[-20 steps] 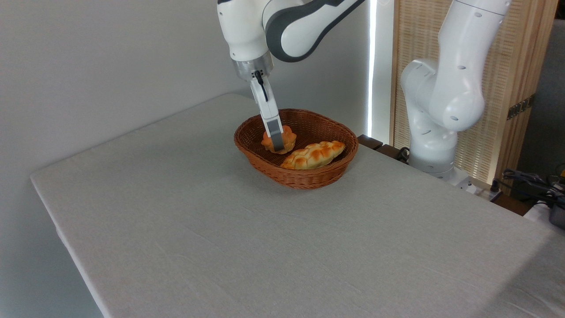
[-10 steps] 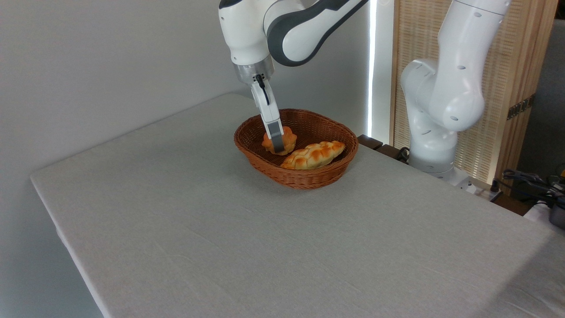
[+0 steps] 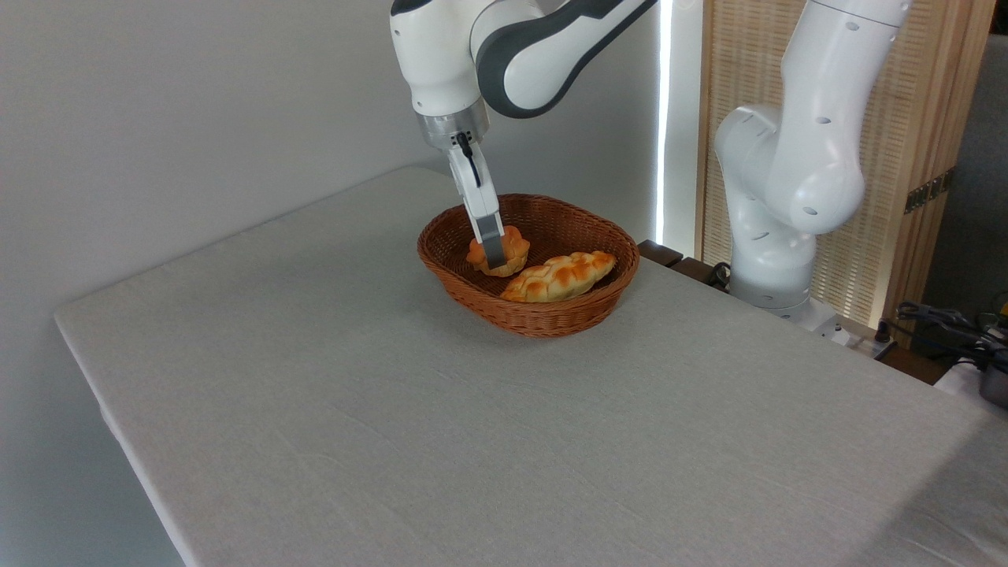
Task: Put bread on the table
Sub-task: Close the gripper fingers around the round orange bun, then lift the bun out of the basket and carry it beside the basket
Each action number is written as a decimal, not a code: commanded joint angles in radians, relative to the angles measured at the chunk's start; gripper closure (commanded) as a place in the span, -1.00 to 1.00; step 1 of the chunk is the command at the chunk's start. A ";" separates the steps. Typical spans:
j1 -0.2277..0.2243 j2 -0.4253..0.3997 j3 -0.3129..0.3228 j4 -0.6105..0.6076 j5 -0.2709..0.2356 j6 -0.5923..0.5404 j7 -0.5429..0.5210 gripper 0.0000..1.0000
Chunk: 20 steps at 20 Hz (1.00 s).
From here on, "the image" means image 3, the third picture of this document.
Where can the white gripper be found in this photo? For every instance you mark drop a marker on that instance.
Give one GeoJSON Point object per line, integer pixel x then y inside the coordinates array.
{"type": "Point", "coordinates": [476, 185]}

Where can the orange muffin-shaped bread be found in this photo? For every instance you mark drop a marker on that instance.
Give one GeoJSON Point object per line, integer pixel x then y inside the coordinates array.
{"type": "Point", "coordinates": [516, 250]}

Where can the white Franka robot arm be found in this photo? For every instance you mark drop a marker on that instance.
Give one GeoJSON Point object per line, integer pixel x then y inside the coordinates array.
{"type": "Point", "coordinates": [795, 165]}

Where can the golden braided bread loaf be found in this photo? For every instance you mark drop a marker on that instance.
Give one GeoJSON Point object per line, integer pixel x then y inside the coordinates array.
{"type": "Point", "coordinates": [559, 277]}

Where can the brown wicker basket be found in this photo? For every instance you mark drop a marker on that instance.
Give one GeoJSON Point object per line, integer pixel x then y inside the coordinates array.
{"type": "Point", "coordinates": [551, 319]}

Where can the grey tablecloth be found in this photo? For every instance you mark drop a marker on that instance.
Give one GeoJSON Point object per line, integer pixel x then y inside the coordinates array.
{"type": "Point", "coordinates": [472, 441]}

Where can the dark wooden robot table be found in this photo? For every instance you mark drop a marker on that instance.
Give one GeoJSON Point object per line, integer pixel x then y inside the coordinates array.
{"type": "Point", "coordinates": [906, 364]}

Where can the dark metal screen hinge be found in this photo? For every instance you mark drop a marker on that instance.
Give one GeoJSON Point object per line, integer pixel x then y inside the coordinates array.
{"type": "Point", "coordinates": [928, 191]}

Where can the wooden bamboo folding screen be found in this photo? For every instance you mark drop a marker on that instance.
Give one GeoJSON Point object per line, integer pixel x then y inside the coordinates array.
{"type": "Point", "coordinates": [929, 94]}

